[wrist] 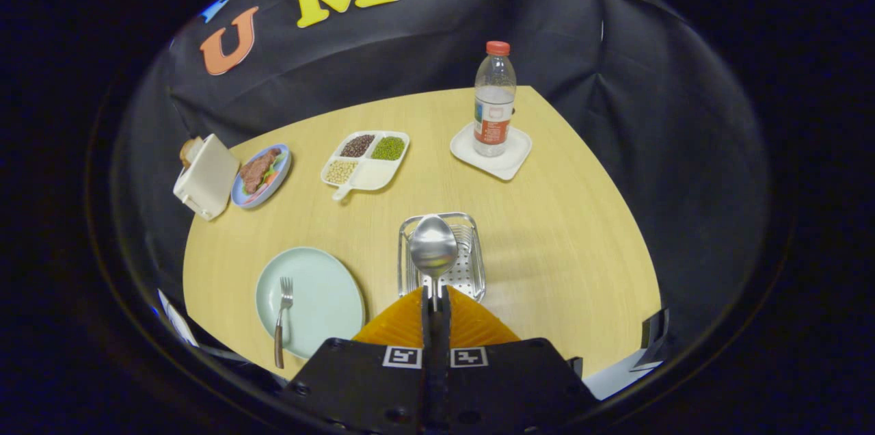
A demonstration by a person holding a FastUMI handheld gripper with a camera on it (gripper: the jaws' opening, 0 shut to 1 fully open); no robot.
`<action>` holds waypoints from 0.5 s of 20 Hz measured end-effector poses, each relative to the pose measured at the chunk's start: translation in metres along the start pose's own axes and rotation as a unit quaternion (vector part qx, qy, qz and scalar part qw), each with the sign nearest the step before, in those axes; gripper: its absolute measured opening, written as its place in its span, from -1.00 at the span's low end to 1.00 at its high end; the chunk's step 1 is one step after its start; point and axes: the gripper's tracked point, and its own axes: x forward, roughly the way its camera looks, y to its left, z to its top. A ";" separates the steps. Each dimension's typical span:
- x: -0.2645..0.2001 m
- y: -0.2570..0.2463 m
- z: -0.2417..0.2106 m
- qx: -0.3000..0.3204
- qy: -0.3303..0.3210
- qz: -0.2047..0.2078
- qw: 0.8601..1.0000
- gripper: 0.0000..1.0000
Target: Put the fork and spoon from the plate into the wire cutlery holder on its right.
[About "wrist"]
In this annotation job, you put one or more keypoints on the blue plate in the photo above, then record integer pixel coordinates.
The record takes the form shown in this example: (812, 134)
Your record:
(277, 182)

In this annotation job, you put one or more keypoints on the light green plate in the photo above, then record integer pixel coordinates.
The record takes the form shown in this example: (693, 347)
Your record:
(321, 298)

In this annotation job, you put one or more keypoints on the white flat board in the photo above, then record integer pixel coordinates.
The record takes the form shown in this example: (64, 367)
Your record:
(178, 319)

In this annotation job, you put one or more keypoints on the black furniture piece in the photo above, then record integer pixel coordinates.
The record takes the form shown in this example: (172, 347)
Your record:
(655, 339)

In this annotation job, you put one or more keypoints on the clear red-capped water bottle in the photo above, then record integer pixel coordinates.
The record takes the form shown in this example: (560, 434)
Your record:
(493, 107)

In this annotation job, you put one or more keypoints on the white square coaster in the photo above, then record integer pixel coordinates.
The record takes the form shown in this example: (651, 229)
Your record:
(509, 161)

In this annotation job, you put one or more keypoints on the toasted bread slice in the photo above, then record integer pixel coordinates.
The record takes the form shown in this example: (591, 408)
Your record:
(189, 151)

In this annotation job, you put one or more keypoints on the dark red beans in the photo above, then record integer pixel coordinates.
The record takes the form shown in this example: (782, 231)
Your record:
(357, 146)

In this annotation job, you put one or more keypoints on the steak with vegetables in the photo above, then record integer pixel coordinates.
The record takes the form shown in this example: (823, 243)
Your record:
(256, 172)

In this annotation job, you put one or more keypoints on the cream white toaster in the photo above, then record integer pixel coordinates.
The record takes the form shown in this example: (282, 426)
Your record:
(208, 178)

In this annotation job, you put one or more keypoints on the white divided tray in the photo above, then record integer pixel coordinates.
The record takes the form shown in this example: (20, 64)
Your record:
(374, 175)

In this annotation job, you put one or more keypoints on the black backdrop cloth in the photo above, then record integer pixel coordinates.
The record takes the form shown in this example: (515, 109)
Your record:
(410, 45)

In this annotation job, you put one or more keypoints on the green mung beans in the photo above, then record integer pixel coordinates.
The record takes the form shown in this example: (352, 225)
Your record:
(388, 148)

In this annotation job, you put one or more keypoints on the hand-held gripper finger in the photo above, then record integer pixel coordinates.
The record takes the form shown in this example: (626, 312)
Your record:
(444, 353)
(429, 353)

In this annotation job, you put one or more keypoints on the yellow soybeans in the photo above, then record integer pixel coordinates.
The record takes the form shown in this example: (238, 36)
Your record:
(340, 172)

